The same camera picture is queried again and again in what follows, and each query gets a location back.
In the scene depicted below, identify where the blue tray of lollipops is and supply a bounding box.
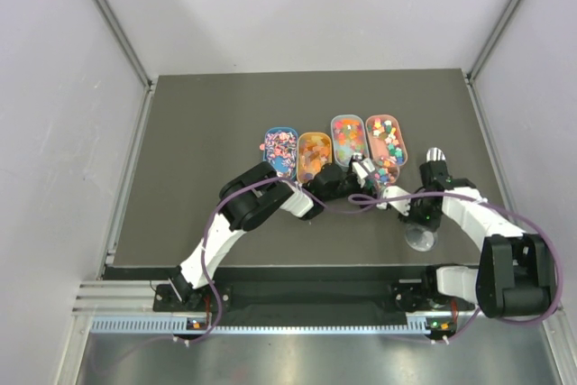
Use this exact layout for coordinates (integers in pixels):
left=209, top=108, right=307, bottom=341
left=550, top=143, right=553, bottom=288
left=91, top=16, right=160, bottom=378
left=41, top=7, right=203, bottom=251
left=262, top=127, right=298, bottom=179

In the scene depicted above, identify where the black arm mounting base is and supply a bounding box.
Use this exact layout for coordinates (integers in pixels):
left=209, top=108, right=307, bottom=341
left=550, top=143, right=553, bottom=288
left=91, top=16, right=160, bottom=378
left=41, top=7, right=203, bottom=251
left=152, top=280, right=448, bottom=313

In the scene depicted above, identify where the clear plastic jar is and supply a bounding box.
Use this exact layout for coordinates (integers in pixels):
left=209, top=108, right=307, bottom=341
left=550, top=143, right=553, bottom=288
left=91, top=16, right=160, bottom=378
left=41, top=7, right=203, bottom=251
left=371, top=156, right=400, bottom=193

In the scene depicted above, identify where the grey slotted cable duct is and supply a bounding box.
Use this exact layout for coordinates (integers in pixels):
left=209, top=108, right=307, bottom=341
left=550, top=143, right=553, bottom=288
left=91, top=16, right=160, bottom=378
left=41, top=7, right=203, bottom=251
left=90, top=316, right=452, bottom=335

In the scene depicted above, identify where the clear round jar lid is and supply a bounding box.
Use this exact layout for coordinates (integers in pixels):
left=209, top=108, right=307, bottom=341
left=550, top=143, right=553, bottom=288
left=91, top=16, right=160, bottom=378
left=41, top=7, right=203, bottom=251
left=405, top=225, right=438, bottom=252

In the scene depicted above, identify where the yellow tray of popsicle candies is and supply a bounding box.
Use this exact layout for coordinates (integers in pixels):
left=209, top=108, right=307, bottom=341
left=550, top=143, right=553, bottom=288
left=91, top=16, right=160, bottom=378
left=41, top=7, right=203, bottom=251
left=297, top=132, right=333, bottom=184

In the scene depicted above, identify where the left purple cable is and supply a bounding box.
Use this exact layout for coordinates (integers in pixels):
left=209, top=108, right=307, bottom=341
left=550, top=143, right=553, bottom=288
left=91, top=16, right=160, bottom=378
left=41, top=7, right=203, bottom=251
left=200, top=177, right=380, bottom=344

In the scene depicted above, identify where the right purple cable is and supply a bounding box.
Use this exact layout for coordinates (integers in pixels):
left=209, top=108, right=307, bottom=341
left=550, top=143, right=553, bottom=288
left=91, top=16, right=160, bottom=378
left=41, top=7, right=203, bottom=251
left=349, top=193, right=561, bottom=344

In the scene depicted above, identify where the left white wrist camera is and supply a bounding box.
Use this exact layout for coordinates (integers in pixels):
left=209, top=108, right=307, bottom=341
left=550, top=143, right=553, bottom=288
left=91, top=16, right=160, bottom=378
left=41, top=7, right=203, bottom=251
left=352, top=159, right=375, bottom=187

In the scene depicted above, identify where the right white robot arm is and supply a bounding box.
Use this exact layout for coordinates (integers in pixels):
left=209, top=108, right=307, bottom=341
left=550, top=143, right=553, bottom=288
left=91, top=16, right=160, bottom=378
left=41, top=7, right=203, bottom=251
left=399, top=160, right=558, bottom=319

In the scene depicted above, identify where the pink tray of star candies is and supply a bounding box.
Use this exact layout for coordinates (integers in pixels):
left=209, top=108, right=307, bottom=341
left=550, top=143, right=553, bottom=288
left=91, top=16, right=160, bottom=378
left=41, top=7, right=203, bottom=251
left=365, top=115, right=408, bottom=168

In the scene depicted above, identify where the purple cable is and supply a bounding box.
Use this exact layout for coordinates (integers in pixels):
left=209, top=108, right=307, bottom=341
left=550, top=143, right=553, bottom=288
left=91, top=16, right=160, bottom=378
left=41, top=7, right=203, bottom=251
left=200, top=177, right=380, bottom=344
left=349, top=193, right=561, bottom=344

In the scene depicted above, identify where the light blue tray of gummies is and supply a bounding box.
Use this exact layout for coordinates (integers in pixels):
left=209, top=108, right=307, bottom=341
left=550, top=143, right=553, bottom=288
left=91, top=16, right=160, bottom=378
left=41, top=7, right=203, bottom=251
left=331, top=115, right=370, bottom=168

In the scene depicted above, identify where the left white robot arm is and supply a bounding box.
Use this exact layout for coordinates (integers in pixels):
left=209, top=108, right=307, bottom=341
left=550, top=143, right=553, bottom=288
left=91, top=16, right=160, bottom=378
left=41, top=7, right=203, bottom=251
left=169, top=153, right=376, bottom=310

